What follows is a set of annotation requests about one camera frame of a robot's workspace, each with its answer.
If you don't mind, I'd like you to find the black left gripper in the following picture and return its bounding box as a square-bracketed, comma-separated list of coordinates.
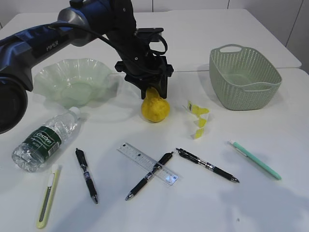
[106, 0, 173, 100]

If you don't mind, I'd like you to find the yellow pear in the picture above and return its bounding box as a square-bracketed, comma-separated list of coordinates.
[141, 87, 170, 123]

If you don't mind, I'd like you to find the yellow white waste paper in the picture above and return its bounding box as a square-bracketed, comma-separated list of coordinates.
[184, 100, 210, 140]

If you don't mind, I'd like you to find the yellow-green utility knife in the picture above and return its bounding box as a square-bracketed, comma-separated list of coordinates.
[36, 164, 60, 229]

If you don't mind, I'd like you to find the clear plastic water bottle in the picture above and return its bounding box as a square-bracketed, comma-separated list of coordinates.
[12, 107, 81, 172]

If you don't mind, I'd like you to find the blue grey left robot arm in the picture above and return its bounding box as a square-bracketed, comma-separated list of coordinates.
[0, 0, 173, 133]

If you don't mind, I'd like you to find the black pen right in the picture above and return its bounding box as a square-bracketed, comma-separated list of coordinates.
[176, 148, 239, 183]

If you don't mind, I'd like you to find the black pen under ruler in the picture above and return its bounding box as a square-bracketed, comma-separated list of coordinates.
[125, 151, 174, 201]

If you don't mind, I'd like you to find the pale green glass plate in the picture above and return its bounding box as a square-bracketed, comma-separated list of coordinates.
[33, 58, 112, 108]

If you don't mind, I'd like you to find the clear plastic ruler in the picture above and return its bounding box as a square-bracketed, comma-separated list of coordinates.
[117, 143, 179, 186]

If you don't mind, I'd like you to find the green woven plastic basket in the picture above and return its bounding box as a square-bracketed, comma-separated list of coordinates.
[209, 46, 282, 111]

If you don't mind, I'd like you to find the black pen leftmost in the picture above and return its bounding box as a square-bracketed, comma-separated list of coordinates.
[75, 148, 98, 204]

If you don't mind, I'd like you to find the mint green pen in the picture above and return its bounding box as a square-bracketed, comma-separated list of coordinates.
[228, 140, 282, 180]

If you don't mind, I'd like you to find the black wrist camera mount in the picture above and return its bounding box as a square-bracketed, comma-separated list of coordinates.
[135, 28, 164, 42]

